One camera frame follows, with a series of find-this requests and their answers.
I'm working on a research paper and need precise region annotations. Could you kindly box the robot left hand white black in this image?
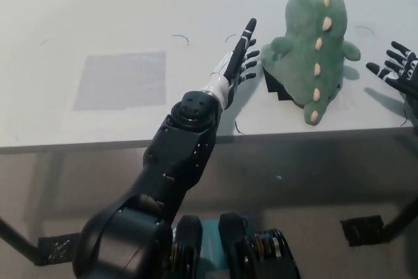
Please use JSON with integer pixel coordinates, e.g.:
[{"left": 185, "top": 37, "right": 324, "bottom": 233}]
[{"left": 208, "top": 18, "right": 261, "bottom": 110}]

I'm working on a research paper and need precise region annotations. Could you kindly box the robot right hand white black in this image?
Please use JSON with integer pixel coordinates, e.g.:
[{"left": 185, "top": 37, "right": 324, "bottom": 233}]
[{"left": 365, "top": 41, "right": 418, "bottom": 97}]

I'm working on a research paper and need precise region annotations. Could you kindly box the green plush dinosaur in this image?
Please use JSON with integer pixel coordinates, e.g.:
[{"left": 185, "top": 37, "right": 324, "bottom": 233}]
[{"left": 260, "top": 0, "right": 362, "bottom": 126}]

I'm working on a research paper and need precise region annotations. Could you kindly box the black tape square patch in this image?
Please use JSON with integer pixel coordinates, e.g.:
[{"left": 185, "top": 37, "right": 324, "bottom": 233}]
[{"left": 263, "top": 66, "right": 342, "bottom": 108}]

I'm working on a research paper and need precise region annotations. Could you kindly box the grey translucent tape patch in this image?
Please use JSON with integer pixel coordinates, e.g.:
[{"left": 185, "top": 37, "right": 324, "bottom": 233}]
[{"left": 73, "top": 50, "right": 167, "bottom": 112}]

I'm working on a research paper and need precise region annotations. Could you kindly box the black table leg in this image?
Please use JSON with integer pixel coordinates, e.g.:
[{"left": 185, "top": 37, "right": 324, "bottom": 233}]
[
  {"left": 383, "top": 193, "right": 418, "bottom": 244},
  {"left": 0, "top": 216, "right": 44, "bottom": 265}
]

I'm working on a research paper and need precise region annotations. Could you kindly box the robot body black teal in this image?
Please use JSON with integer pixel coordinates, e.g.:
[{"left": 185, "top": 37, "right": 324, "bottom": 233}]
[{"left": 169, "top": 212, "right": 301, "bottom": 279}]

